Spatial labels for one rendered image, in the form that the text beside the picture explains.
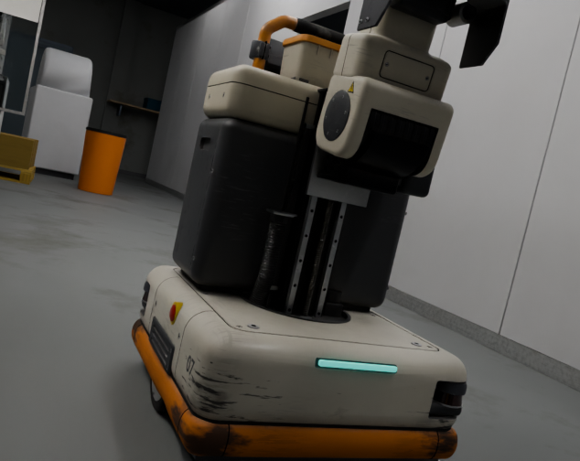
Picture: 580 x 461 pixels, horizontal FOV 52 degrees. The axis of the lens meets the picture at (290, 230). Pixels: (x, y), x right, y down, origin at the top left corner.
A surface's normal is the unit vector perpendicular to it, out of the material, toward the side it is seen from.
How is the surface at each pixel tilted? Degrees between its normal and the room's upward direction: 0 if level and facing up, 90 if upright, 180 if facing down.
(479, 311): 90
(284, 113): 90
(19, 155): 90
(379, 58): 98
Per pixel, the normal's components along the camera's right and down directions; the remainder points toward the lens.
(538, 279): -0.89, -0.17
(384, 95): 0.36, 0.30
